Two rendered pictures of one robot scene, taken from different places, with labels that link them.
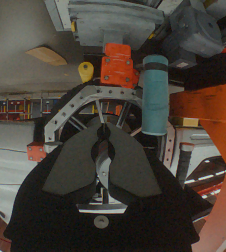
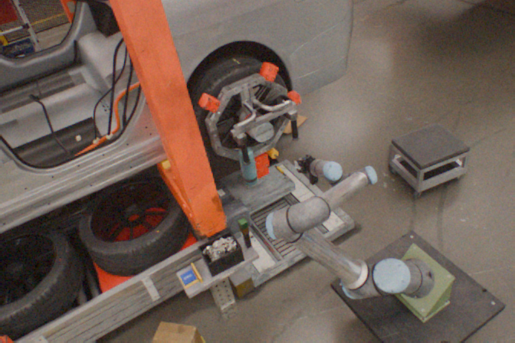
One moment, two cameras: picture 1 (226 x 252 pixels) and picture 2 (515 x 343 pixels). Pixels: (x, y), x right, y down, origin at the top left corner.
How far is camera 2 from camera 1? 2.46 m
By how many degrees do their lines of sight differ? 53
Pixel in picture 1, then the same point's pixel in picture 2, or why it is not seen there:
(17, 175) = (307, 51)
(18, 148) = (304, 77)
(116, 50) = (263, 172)
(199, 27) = (246, 215)
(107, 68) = (265, 161)
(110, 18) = (266, 188)
